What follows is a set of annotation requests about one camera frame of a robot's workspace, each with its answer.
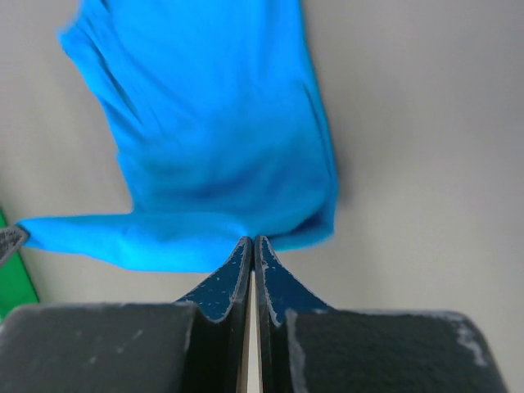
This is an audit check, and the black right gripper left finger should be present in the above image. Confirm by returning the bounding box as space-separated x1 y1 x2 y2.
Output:
1 237 252 392

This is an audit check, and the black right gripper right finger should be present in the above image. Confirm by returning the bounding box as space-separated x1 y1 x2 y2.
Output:
253 237 507 392

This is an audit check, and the blue t shirt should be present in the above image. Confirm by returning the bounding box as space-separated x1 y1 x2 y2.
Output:
20 1 338 273

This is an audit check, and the green plastic tray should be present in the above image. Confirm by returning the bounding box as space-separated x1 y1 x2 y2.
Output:
1 212 39 322

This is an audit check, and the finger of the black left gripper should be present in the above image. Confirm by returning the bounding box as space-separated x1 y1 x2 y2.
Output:
0 225 29 264

